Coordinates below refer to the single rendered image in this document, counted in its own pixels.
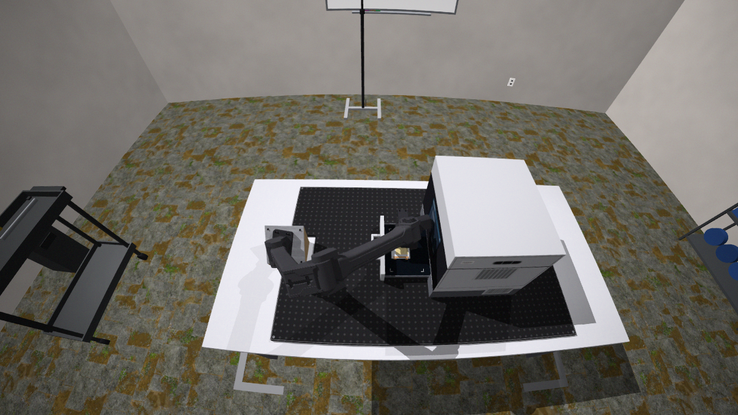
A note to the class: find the white gel imager box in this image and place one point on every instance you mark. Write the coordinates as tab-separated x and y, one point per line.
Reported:
491	235

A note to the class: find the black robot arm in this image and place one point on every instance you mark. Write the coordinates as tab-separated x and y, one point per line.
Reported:
328	269

